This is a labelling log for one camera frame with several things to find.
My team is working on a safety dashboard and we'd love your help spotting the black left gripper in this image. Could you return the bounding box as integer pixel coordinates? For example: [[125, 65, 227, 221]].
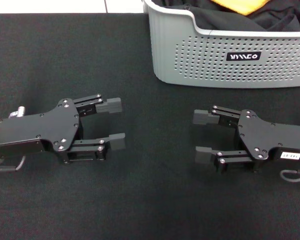
[[0, 93, 124, 165]]

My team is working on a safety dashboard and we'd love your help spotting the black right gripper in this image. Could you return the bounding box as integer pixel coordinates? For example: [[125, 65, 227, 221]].
[[192, 104, 300, 175]]

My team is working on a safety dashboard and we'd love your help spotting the grey perforated storage basket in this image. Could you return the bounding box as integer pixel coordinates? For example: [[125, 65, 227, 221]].
[[142, 0, 300, 90]]

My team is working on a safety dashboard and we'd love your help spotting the yellow towel with black edge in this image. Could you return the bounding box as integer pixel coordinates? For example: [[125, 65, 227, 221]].
[[211, 0, 269, 17]]

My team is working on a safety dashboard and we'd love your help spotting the black cloth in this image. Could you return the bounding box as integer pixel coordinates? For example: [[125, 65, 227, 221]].
[[152, 0, 300, 33]]

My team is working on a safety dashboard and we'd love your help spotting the black tablecloth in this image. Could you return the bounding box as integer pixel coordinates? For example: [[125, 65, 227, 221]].
[[0, 12, 300, 240]]

